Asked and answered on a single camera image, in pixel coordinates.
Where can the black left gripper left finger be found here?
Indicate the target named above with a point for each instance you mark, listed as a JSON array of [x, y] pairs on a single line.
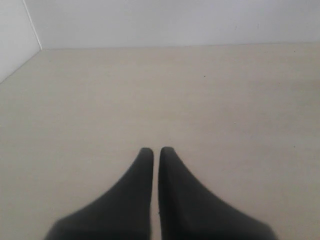
[[122, 213]]

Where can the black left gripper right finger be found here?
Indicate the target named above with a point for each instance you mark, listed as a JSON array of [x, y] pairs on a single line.
[[189, 211]]

